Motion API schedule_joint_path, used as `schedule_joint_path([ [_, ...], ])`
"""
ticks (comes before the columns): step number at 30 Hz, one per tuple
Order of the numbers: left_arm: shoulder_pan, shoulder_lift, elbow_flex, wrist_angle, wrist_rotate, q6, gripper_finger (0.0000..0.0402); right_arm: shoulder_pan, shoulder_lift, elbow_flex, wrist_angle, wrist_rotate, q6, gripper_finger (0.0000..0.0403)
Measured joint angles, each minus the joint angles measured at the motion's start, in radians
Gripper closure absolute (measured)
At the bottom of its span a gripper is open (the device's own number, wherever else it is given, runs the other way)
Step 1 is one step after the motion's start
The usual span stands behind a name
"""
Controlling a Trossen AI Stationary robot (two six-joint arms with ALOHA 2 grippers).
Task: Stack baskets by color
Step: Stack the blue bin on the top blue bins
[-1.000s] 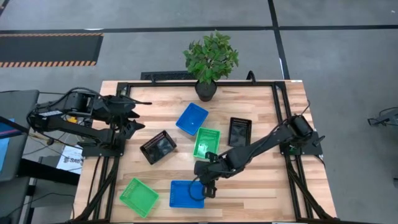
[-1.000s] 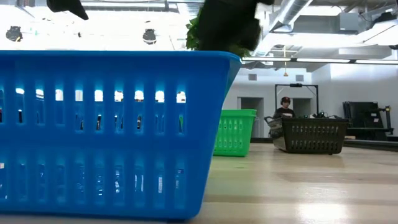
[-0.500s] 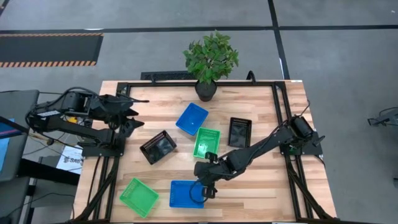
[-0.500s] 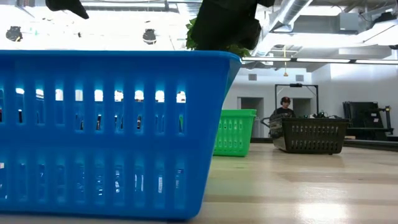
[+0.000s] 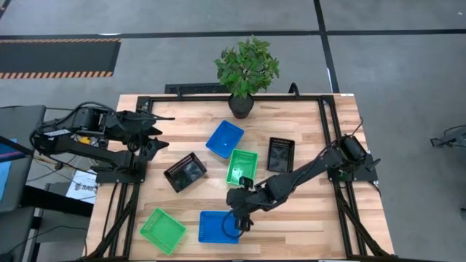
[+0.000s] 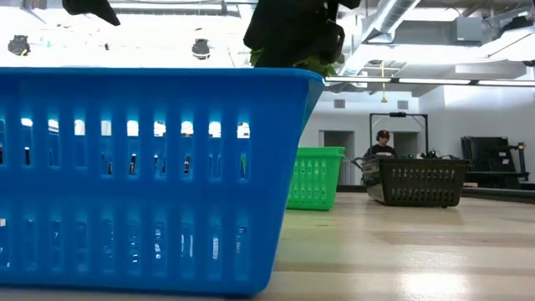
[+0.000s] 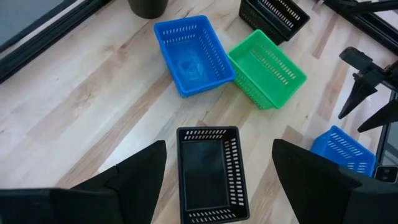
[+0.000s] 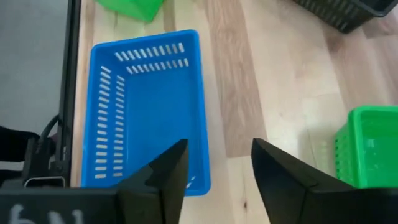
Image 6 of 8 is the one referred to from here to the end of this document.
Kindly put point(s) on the black plastic basket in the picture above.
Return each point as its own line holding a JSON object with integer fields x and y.
{"x": 418, "y": 184}

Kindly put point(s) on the blue plastic basket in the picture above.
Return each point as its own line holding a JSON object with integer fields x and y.
{"x": 146, "y": 188}

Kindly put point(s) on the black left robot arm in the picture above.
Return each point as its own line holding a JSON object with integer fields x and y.
{"x": 90, "y": 7}

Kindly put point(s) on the green potted plant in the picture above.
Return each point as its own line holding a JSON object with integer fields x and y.
{"x": 313, "y": 65}

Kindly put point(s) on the ceiling light strip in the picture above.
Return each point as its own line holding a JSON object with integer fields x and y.
{"x": 357, "y": 79}
{"x": 434, "y": 81}
{"x": 505, "y": 83}

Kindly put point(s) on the person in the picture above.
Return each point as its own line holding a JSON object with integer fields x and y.
{"x": 381, "y": 146}

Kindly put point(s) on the green plastic basket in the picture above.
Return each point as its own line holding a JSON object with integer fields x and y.
{"x": 315, "y": 180}

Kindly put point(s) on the black equipment rack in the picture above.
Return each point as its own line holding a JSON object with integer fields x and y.
{"x": 489, "y": 159}

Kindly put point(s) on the wall vent grille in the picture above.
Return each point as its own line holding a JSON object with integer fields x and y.
{"x": 339, "y": 104}
{"x": 402, "y": 105}

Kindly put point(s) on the grey ventilation duct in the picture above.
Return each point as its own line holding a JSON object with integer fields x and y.
{"x": 388, "y": 16}

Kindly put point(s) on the black rig frame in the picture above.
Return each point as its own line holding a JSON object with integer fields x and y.
{"x": 398, "y": 114}

